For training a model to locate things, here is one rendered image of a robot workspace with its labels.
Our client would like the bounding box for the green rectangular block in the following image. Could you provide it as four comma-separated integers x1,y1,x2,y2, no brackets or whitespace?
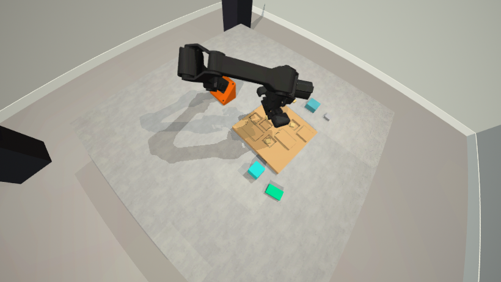
265,184,283,201

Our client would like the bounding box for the cyan cube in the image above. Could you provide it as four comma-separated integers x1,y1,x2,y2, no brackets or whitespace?
248,161,265,180

